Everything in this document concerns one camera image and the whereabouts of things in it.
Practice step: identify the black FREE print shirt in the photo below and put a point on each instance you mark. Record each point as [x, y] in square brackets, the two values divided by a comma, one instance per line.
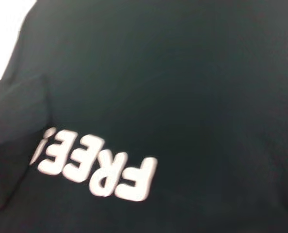
[158, 97]

